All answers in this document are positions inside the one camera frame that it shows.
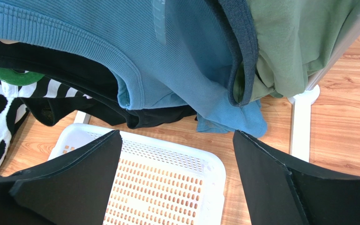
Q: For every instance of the green hanger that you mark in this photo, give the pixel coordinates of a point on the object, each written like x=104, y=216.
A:
x=19, y=77

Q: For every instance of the white plastic laundry basket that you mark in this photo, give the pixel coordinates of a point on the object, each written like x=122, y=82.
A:
x=164, y=183

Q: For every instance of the white metal clothes rack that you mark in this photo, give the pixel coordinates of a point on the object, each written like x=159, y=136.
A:
x=301, y=103

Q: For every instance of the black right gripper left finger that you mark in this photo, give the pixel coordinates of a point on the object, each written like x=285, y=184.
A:
x=72, y=189

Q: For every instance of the black tank top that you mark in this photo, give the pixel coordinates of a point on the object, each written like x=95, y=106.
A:
x=89, y=77

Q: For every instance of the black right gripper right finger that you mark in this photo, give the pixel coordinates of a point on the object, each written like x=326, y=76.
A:
x=281, y=189

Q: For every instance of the olive green tank top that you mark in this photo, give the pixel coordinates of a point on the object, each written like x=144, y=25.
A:
x=295, y=39

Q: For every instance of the blue ribbed tank top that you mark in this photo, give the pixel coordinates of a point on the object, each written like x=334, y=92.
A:
x=163, y=53

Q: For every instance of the zebra striped pillow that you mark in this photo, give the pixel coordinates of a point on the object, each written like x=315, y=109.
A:
x=48, y=100

